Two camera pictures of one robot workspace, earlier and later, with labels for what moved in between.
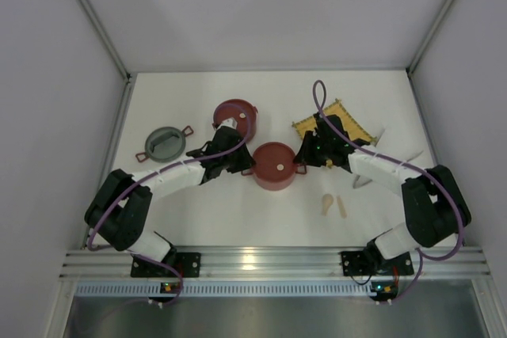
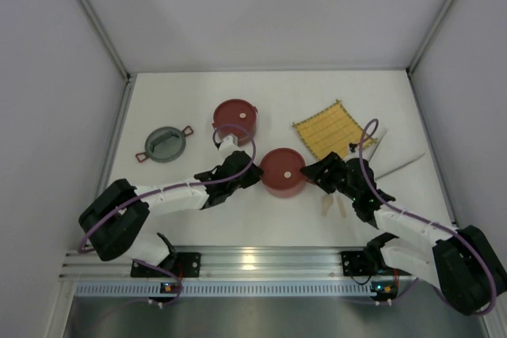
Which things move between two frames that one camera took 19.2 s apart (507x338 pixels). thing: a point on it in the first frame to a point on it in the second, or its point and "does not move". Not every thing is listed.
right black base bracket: x=356 y=263 does not move
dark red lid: x=228 y=112 does not move
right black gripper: x=307 y=152 to x=330 y=172
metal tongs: x=391 y=144 does not move
